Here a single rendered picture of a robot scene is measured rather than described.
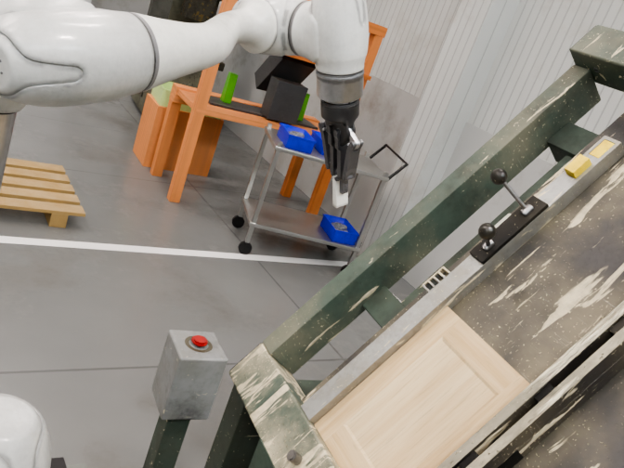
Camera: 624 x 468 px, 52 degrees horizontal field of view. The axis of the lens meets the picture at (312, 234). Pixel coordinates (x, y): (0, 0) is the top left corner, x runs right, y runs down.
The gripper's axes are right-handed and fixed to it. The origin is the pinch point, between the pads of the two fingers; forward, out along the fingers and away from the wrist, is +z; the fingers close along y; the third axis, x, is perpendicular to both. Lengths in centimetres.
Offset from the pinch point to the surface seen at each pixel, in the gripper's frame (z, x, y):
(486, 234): 9.6, -24.6, -18.8
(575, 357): 19, -19, -48
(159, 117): 137, -82, 395
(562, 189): 7, -49, -17
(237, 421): 65, 25, 11
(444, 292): 26.6, -19.6, -13.4
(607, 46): -16, -79, 0
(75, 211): 132, 17, 268
